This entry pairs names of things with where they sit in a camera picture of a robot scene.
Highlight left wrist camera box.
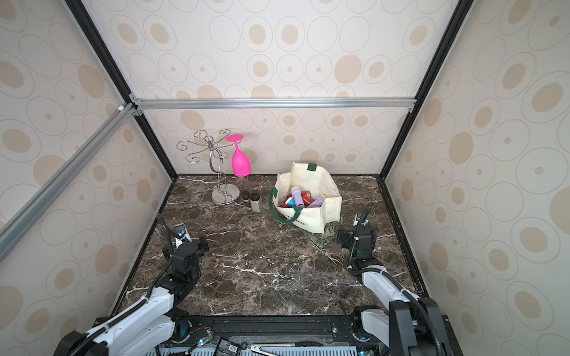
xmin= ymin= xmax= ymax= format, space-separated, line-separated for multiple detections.
xmin=174 ymin=223 xmax=191 ymax=249

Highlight large red flashlight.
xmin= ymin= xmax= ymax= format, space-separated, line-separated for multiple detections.
xmin=301 ymin=191 xmax=314 ymax=207

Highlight pink plastic wine glass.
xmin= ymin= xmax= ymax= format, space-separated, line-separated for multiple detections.
xmin=226 ymin=133 xmax=252 ymax=177

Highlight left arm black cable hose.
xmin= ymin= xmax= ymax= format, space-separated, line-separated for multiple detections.
xmin=77 ymin=212 xmax=179 ymax=356

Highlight black front frame rail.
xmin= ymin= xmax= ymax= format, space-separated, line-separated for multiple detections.
xmin=88 ymin=314 xmax=451 ymax=356

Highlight purple flashlight sideways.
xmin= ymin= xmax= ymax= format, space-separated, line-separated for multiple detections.
xmin=307 ymin=194 xmax=327 ymax=208

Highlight purple flashlight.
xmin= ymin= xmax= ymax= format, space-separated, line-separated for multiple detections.
xmin=291 ymin=186 xmax=304 ymax=209

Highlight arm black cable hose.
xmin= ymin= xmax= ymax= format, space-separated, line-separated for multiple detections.
xmin=346 ymin=206 xmax=444 ymax=356
xmin=77 ymin=212 xmax=179 ymax=356

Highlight chrome glass holder stand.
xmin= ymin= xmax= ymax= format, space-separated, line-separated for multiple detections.
xmin=176 ymin=128 xmax=242 ymax=207

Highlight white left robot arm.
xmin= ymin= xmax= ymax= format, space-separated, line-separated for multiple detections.
xmin=54 ymin=234 xmax=209 ymax=355

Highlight cream tote bag green handles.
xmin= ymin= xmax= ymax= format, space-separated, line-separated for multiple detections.
xmin=269 ymin=163 xmax=342 ymax=246

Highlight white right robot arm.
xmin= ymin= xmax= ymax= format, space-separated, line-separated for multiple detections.
xmin=337 ymin=214 xmax=451 ymax=355

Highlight square jar black lid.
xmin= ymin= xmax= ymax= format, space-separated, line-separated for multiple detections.
xmin=250 ymin=192 xmax=261 ymax=213

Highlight blue flashlight white rim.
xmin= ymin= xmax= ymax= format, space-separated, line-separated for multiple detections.
xmin=285 ymin=197 xmax=296 ymax=208

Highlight dark lid jar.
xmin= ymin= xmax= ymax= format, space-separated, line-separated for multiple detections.
xmin=240 ymin=191 xmax=251 ymax=207

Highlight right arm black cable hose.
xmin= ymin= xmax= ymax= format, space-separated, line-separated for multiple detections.
xmin=346 ymin=206 xmax=444 ymax=356

